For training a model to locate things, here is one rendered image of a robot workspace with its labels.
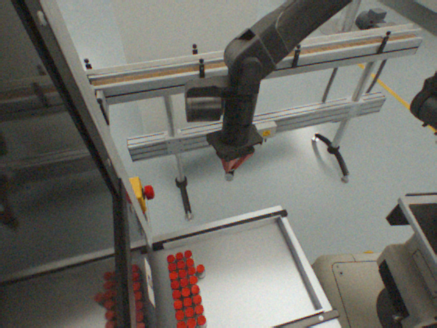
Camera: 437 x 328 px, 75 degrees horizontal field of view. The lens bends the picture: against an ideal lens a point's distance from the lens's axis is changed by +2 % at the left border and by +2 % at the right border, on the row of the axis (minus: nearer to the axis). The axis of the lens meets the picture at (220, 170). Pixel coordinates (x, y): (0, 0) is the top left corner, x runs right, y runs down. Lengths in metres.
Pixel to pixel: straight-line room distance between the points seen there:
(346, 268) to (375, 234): 0.56
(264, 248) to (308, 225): 1.14
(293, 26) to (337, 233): 1.62
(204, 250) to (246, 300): 0.17
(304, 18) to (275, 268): 0.59
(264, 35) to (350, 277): 1.27
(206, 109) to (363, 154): 2.09
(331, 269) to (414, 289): 0.58
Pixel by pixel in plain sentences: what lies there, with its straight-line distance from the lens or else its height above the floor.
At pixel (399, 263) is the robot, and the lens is 1.03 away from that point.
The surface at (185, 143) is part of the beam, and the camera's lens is 1.61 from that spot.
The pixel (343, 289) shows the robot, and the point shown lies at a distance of 1.51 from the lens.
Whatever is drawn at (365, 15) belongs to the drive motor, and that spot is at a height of 0.92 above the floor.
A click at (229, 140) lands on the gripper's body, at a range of 0.54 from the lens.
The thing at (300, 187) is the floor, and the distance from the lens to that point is 2.09.
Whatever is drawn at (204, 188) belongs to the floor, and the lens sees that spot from 2.01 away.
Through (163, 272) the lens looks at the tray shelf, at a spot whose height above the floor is 0.88.
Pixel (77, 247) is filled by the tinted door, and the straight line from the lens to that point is 0.31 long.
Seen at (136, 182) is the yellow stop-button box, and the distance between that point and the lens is 0.78.
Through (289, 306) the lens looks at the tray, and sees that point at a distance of 0.78.
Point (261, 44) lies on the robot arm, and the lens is 0.46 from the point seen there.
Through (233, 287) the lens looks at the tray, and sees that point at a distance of 0.77.
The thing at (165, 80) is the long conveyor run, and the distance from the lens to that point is 1.33.
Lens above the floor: 1.62
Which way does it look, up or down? 50 degrees down
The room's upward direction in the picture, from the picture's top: straight up
